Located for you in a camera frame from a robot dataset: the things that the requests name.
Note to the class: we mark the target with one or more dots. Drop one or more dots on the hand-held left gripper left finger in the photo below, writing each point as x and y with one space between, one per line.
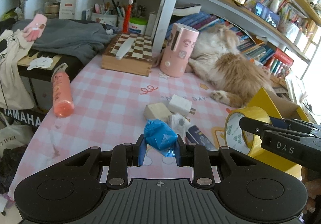
141 150

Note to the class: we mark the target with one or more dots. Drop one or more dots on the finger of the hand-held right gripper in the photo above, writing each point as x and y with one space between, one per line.
253 126
296 124

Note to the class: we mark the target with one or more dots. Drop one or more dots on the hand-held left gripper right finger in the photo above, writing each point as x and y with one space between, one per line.
179 151

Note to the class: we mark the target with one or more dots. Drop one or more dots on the yellow tape roll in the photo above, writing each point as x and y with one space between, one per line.
235 128

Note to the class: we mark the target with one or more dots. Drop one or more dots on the blue plastic bag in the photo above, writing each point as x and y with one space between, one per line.
159 134

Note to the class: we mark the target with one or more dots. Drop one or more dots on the yellow cardboard box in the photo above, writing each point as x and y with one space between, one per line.
260 98

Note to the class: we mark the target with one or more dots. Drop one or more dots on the pink checked desktop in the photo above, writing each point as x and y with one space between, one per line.
107 98

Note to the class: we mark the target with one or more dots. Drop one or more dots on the person's right hand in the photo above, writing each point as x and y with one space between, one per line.
309 188

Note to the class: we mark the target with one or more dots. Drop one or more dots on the white cube charger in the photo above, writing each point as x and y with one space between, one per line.
156 112

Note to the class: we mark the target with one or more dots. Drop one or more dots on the white charger with prongs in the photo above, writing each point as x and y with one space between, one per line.
179 104

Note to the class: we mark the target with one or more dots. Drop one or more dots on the orange and white cat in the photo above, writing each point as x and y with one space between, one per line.
225 70

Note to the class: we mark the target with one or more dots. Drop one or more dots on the row of blue books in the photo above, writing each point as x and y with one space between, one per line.
255 48

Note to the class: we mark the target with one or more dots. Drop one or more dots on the wooden chess box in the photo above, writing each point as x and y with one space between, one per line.
125 63

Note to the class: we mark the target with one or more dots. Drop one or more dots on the pink cylinder with stickers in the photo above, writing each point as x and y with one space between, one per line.
178 53

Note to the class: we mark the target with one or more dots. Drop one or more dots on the orange bottle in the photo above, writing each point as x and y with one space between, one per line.
61 91

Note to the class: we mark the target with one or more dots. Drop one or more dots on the white plastic sheath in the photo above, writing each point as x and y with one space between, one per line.
125 48

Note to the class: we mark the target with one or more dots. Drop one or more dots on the row of thin colourful books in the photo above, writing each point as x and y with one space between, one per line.
283 5

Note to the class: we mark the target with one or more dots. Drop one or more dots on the black electronic keyboard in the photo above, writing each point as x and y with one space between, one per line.
25 118

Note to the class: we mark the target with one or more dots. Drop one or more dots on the white jar green lid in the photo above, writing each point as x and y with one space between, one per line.
137 27

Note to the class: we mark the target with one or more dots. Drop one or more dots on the white shopping bag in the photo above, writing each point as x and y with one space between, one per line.
12 136

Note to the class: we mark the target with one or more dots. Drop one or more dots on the white paper cutout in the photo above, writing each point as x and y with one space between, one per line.
39 63

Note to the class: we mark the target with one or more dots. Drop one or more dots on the grey cloth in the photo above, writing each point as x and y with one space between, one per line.
70 35

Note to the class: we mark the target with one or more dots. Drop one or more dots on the white pen holder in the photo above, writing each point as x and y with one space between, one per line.
104 18

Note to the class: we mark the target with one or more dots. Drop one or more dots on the white shelf unit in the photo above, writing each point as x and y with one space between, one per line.
168 8

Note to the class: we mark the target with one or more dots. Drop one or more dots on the cream tote bag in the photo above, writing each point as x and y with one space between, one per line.
12 70

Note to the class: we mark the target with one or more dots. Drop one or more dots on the large white box red label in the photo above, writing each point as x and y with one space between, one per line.
67 8

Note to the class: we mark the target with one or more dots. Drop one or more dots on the pink glove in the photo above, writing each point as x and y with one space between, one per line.
35 28

